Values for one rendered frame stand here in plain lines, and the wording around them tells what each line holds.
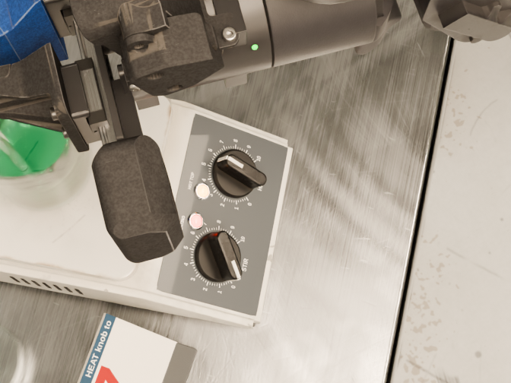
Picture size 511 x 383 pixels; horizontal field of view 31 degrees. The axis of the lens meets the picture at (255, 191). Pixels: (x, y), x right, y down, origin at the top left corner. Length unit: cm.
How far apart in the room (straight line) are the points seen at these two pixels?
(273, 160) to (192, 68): 29
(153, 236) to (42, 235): 21
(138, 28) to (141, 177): 6
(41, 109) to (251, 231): 23
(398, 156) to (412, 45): 9
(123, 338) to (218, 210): 10
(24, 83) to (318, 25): 12
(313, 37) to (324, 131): 28
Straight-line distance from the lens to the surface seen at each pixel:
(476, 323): 65
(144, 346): 62
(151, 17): 32
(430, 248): 65
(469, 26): 40
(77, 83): 39
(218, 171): 59
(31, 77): 39
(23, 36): 41
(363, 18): 40
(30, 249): 57
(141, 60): 33
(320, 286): 64
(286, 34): 39
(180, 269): 58
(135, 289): 57
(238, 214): 60
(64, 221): 56
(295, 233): 64
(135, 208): 35
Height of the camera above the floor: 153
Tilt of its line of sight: 75 degrees down
